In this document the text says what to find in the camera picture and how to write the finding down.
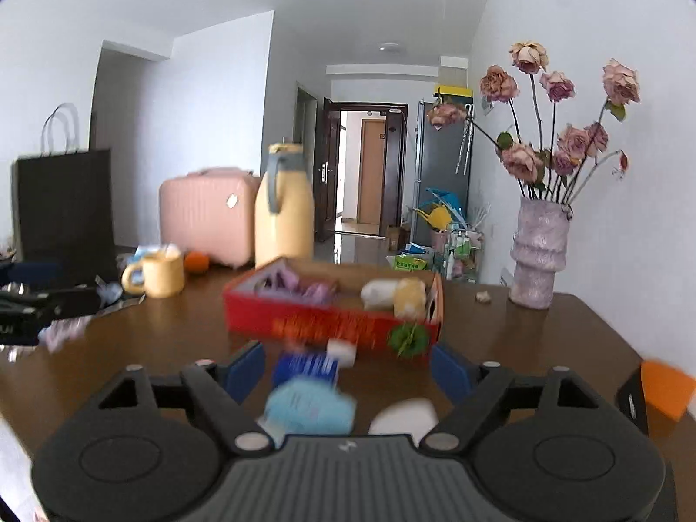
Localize pink small suitcase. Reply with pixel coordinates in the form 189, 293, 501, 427
159, 167, 261, 268

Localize yellow white plush toy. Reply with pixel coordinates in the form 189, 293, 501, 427
361, 278, 427, 321

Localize yellow box on fridge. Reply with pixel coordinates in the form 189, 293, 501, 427
434, 84, 473, 98

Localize grey refrigerator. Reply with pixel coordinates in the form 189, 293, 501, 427
411, 101, 472, 245

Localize white soft sponge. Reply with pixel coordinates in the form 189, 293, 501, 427
368, 398, 439, 447

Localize blue packet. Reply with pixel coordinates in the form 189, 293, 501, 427
271, 352, 338, 388

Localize yellow thermos jug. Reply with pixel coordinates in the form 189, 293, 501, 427
255, 143, 315, 268

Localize orange fruit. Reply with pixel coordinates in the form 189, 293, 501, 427
183, 251, 210, 276

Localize black paper bag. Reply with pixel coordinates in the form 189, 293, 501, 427
12, 103, 118, 289

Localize light blue soft toy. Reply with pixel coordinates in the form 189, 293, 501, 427
264, 377, 356, 436

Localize red cardboard box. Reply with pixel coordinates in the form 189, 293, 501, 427
222, 257, 444, 361

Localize cluttered storage cart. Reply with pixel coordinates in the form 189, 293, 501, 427
386, 187, 491, 284

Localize yellow ceramic mug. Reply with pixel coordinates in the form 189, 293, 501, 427
121, 252, 185, 299

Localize purple folded cloth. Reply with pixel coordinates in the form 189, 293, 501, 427
254, 266, 338, 306

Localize purple ceramic vase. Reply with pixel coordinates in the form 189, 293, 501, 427
509, 198, 571, 310

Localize dried pink roses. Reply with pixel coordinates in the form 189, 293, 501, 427
427, 40, 641, 209

